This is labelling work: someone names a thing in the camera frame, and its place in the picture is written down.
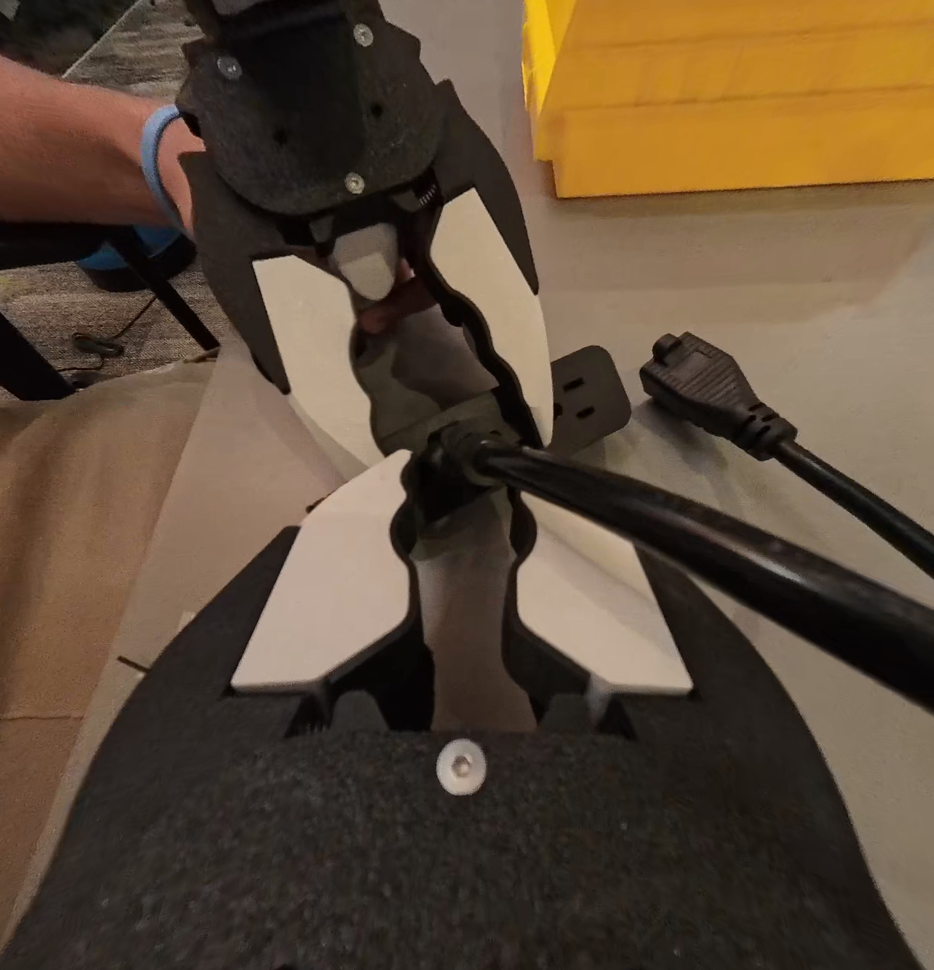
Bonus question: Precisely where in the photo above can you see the thin black floor cable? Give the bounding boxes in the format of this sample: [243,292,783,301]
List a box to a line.
[71,292,161,361]

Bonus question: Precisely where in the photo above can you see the person's left hand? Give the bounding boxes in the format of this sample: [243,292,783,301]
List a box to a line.
[357,280,439,338]

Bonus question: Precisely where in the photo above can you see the black power cord with socket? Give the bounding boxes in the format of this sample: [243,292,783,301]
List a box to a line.
[406,345,934,721]

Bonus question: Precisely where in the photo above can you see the person's tan trousers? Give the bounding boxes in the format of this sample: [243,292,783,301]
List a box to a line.
[0,360,236,941]

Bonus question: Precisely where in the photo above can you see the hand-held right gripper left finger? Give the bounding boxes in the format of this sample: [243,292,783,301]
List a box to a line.
[230,449,426,706]

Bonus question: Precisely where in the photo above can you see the grey desk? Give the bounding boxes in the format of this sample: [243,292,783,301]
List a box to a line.
[27,0,934,970]

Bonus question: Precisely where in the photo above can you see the black ribbed cord connector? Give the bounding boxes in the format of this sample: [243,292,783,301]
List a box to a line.
[640,332,934,592]

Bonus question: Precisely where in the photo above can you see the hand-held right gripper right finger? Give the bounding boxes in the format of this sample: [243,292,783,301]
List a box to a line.
[503,489,697,713]

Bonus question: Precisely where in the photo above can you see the blue round object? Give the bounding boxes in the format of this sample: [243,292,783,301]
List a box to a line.
[76,227,196,275]

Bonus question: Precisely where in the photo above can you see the person's left forearm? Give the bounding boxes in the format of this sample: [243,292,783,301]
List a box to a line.
[0,45,206,228]

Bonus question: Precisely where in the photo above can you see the yellow plastic bin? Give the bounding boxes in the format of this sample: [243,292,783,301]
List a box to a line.
[521,0,934,200]

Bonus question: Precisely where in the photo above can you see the blue wristband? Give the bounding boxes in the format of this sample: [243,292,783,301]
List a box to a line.
[139,105,196,237]

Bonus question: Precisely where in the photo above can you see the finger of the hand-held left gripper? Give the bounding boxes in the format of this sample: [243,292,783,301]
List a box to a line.
[252,252,392,467]
[415,184,554,450]

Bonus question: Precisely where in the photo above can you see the black chair frame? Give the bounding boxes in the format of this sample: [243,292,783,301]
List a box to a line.
[0,220,221,403]

